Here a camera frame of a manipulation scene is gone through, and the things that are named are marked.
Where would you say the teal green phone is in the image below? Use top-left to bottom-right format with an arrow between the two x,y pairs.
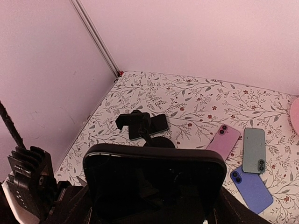
242,128 -> 266,174

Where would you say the floral table mat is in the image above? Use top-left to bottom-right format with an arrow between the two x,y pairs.
55,71 -> 299,224

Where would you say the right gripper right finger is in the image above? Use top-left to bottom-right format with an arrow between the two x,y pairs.
214,187 -> 270,224

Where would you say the pink phone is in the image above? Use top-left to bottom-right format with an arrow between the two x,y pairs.
206,125 -> 241,161

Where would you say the pink plate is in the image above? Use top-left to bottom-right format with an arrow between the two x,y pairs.
290,98 -> 299,135

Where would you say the black phone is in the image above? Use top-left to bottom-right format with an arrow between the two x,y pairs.
83,144 -> 227,224
128,114 -> 169,140

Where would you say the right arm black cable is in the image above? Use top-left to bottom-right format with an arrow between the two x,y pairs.
0,100 -> 27,150

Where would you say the left aluminium corner post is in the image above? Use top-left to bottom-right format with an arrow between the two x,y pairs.
70,0 -> 121,77

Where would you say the blue phone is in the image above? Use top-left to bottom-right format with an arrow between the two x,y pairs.
230,166 -> 273,214

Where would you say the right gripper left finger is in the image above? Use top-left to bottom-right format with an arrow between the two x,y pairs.
52,185 -> 92,224

